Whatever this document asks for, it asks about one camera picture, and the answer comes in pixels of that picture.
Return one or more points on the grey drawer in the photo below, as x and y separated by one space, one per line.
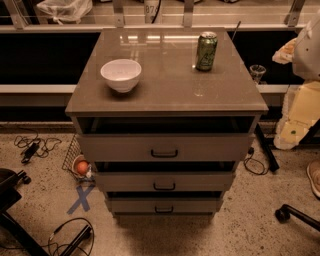
163 206
143 148
163 181

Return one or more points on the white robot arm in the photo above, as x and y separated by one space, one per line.
301 107

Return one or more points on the grey drawer cabinet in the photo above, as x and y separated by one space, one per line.
172 98

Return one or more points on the white ceramic bowl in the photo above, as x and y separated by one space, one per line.
121 75

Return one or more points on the orange ball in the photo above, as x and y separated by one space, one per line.
82 167

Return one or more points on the green soda can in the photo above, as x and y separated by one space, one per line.
206 49

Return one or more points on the blue tape cross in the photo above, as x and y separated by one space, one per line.
82 201

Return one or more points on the clear glass cup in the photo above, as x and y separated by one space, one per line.
257 71

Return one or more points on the black table leg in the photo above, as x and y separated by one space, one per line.
273 165

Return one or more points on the black chair leg with caster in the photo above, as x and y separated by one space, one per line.
284 213

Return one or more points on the plastic bag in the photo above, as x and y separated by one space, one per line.
65 11

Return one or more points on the brown shoe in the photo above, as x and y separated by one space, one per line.
313 173

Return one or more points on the wire basket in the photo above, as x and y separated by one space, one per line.
73 155

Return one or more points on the black power adapter with cable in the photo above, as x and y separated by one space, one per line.
33 145

